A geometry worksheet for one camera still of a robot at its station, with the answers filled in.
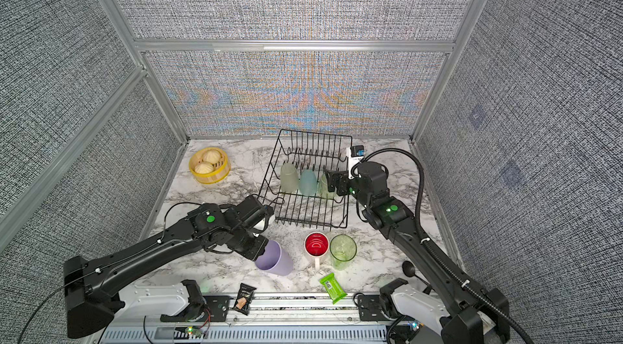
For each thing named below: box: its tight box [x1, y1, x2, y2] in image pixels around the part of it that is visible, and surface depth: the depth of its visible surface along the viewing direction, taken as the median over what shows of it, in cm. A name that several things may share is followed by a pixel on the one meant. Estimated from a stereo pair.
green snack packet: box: [318, 272, 349, 305], surface depth 78 cm
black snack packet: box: [232, 282, 258, 316], surface depth 76 cm
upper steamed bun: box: [202, 149, 222, 164], surface depth 107 cm
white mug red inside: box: [304, 231, 331, 271], surface depth 81 cm
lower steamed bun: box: [194, 162, 215, 175], surface depth 102 cm
